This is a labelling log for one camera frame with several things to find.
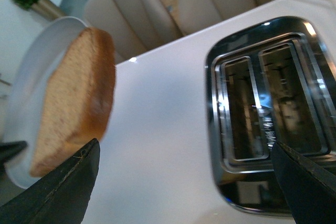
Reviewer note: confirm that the white round plate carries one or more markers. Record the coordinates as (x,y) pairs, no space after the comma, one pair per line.
(26,98)

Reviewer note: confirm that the white chrome two-slot toaster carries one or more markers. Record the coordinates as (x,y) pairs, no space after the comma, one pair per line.
(269,82)

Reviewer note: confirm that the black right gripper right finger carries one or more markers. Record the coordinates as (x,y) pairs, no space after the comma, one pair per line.
(308,188)

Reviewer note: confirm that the slice of brown bread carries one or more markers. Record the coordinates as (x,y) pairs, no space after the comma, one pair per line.
(78,100)

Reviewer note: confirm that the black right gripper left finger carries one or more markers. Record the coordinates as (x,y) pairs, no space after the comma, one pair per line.
(61,196)

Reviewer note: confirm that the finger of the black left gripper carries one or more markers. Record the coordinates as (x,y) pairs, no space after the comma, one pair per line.
(11,149)

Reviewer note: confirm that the beige chair on left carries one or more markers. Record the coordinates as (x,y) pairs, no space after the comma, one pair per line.
(136,26)

